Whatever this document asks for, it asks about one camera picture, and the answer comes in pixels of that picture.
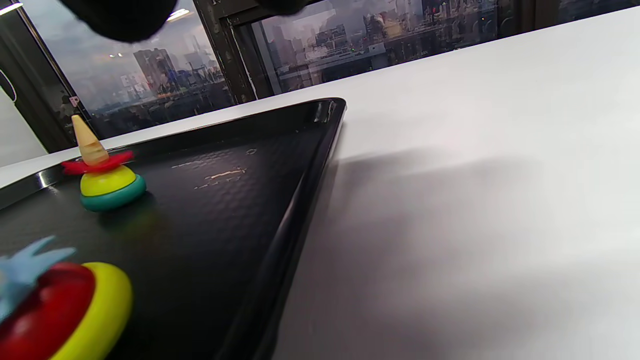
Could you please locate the person's right hand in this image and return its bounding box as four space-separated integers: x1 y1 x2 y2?
57 0 313 43

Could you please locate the rainbow small top with stem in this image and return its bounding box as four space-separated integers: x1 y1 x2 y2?
61 114 147 213

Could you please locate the yellow blue gear small top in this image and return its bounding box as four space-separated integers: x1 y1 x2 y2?
0 236 134 360

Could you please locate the black plastic tray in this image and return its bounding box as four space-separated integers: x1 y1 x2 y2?
0 97 347 360

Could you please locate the dark metal window frame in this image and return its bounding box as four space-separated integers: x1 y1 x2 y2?
0 0 640 153

